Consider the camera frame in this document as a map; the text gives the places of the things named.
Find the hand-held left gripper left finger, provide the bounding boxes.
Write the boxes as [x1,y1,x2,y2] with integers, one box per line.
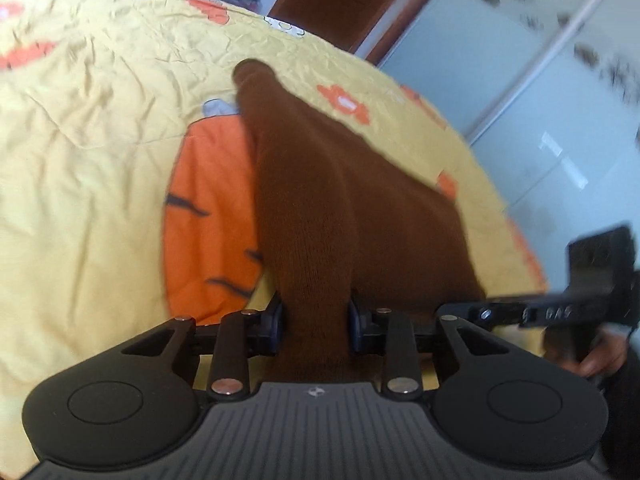
[117,295,287,402]

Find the brown knit sweater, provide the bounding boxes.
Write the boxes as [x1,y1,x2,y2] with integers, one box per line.
[232,59,489,386]

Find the person's right hand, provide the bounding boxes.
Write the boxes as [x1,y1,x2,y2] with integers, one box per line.
[574,334,630,379]

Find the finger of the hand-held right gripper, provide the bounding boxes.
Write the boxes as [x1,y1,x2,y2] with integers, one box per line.
[465,296,531,330]

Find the yellow carrot print blanket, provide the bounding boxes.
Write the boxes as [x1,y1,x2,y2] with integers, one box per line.
[0,0,551,461]

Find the white flower sticker wardrobe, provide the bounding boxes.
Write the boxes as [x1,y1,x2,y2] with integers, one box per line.
[377,0,640,291]

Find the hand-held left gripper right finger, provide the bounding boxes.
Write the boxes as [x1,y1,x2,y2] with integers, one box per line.
[347,295,508,402]

